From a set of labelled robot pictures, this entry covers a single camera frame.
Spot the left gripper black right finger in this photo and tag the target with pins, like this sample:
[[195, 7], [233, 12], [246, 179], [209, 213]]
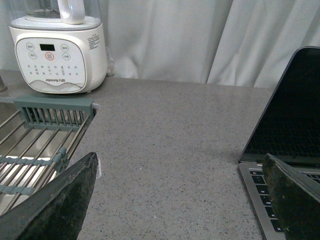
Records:
[[295, 199]]

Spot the white Joyoung blender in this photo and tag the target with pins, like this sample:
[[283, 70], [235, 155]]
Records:
[[59, 44]]

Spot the white curtain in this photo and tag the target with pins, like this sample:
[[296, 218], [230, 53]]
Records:
[[244, 43]]

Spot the green steel sink drying rack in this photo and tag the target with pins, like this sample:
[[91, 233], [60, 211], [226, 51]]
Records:
[[37, 140]]

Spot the silver laptop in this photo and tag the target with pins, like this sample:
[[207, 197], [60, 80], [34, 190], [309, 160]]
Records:
[[288, 129]]

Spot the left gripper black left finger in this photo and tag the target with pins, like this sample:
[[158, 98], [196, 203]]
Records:
[[57, 211]]

